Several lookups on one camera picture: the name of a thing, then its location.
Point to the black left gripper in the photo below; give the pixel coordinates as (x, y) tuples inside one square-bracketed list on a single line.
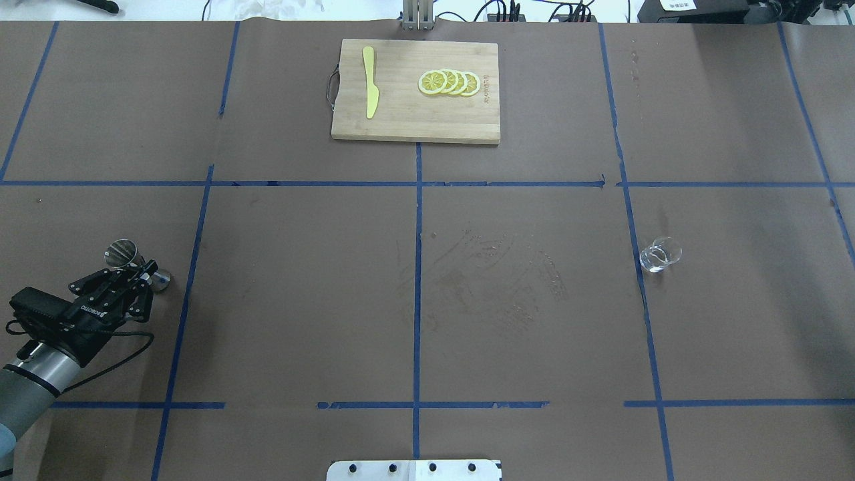
[(81, 322)]

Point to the steel jigger measuring cup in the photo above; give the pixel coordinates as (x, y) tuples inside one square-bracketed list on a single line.
[(124, 254)]

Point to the clear glass cup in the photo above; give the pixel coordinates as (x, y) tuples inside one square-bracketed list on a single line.
[(660, 254)]

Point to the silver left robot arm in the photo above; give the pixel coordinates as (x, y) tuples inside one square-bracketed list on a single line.
[(30, 384)]

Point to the black tripod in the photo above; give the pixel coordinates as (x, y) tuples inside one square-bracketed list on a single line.
[(105, 5)]

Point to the yellow plastic knife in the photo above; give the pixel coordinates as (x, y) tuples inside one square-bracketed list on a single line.
[(372, 90)]

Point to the bamboo cutting board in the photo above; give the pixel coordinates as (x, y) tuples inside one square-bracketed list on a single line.
[(404, 113)]

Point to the front lemon slice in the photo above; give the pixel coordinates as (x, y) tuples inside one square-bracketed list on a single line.
[(432, 82)]

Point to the lemon slice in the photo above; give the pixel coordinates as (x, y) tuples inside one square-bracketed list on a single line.
[(453, 81), (472, 84), (461, 85), (432, 82)]

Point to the back lemon slice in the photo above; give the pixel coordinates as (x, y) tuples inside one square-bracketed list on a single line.
[(472, 84)]

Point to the black power strip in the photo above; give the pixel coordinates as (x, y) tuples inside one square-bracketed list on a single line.
[(563, 16)]

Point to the black huawei monitor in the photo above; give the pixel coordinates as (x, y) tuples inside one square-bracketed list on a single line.
[(693, 12)]

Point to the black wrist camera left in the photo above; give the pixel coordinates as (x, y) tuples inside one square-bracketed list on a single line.
[(37, 312)]

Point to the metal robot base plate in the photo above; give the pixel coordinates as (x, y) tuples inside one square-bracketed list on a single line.
[(442, 469)]

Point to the aluminium frame post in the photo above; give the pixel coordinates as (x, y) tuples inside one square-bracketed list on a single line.
[(418, 15)]

